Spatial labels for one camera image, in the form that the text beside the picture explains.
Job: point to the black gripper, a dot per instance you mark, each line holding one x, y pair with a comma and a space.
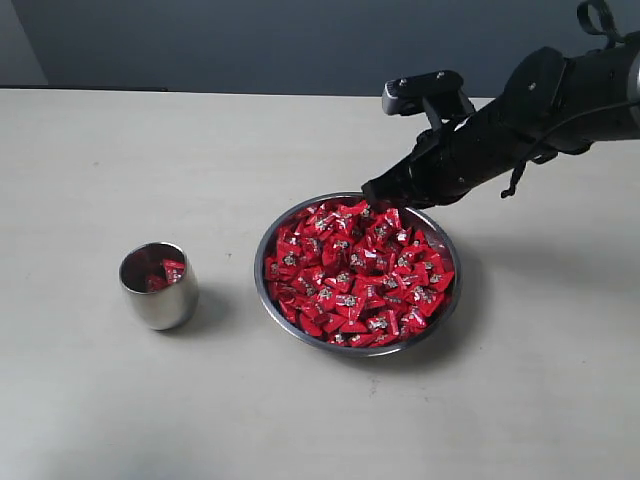
445, 165

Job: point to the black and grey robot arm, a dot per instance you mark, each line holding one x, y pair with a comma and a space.
550, 105

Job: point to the stainless steel bowl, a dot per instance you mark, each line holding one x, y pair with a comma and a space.
280, 320

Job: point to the pile of red wrapped candies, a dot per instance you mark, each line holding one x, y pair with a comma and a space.
357, 275

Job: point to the stainless steel cup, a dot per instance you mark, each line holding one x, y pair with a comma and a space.
168, 308

